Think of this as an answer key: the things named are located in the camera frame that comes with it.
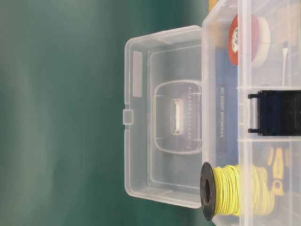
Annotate yellow wire spool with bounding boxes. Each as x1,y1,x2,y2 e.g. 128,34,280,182
200,162,275,221

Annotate black toolbox handle latch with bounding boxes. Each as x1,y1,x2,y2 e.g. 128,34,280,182
248,90,301,136

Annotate blue flat package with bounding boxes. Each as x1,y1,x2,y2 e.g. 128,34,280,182
215,49,238,167

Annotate clear plastic toolbox lid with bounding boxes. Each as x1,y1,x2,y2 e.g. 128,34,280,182
123,25,203,209

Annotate white flat screwdriver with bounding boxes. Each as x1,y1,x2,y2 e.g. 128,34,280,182
282,41,288,86

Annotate clear plastic toolbox base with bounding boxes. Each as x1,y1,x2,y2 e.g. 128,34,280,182
202,0,301,226

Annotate yellow black handled nipper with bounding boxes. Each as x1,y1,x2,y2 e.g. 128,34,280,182
267,147,291,196

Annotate red and white tape roll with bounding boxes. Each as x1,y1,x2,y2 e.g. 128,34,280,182
228,14,271,68

